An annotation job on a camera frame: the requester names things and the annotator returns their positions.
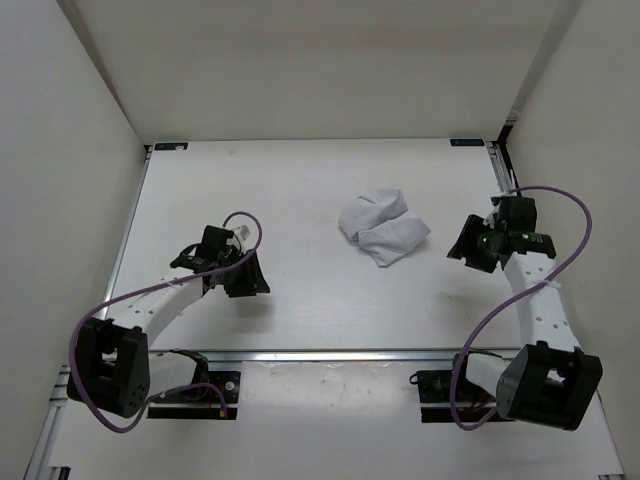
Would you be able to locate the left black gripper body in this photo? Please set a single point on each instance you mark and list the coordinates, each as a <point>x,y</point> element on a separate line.
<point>231,282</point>

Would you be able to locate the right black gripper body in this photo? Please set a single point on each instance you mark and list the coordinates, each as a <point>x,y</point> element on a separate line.
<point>481,255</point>

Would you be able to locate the white skirt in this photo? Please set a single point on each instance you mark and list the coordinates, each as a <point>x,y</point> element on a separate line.
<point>380,223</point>

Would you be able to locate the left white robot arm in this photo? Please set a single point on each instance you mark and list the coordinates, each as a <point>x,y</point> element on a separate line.
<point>111,368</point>

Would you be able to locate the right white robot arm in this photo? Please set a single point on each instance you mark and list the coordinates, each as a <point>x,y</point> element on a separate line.
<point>551,381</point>

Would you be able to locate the right blue label sticker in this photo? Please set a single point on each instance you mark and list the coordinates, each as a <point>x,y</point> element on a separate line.
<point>466,142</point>

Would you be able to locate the blue label sticker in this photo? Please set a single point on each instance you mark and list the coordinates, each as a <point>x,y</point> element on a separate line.
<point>466,142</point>
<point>171,146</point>

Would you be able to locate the left blue label sticker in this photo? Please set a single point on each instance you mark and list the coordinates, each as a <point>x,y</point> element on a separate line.
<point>171,146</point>

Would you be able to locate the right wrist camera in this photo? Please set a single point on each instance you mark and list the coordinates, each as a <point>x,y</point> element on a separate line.
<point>520,213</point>

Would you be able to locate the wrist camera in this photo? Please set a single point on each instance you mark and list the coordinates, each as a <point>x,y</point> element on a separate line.
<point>215,242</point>
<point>520,213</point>

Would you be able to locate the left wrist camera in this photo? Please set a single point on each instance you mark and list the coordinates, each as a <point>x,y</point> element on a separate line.
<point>215,242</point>

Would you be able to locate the right aluminium frame rail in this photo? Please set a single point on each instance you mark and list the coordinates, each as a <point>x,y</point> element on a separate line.
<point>505,175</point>

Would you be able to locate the aluminium frame rail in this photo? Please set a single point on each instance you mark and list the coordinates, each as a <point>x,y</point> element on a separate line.
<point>330,355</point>
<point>40,466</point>
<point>505,175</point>

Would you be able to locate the front aluminium frame rail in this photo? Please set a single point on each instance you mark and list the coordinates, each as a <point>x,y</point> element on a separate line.
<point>330,355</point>

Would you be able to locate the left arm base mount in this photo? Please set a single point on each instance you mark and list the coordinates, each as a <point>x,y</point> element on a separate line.
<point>203,403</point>

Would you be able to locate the left aluminium frame rail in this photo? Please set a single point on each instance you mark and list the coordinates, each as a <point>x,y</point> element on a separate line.
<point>40,466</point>

